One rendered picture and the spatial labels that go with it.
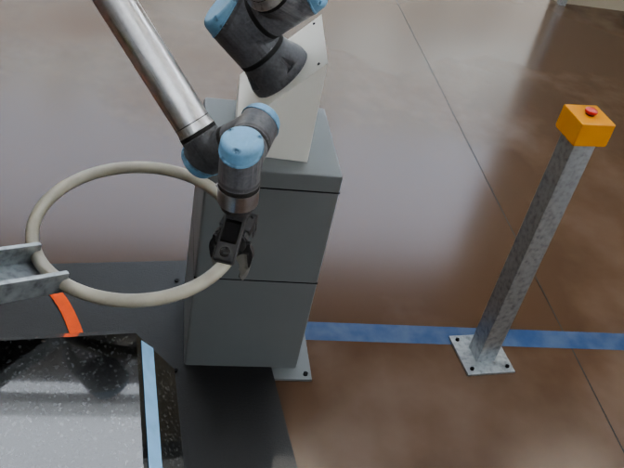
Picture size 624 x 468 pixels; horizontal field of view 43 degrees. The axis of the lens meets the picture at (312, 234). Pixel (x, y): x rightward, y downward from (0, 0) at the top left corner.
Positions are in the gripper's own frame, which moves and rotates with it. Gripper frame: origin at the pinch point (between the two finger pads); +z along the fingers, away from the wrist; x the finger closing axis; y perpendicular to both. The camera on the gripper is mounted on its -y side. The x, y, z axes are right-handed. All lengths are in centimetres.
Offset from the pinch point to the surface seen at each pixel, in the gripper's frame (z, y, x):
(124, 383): 1.3, -36.2, 8.9
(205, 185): -7.8, 19.8, 14.0
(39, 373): 0.2, -40.8, 25.0
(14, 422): 0, -53, 23
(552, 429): 98, 66, -103
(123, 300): -7.3, -22.9, 15.2
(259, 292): 54, 49, 5
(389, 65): 107, 320, 6
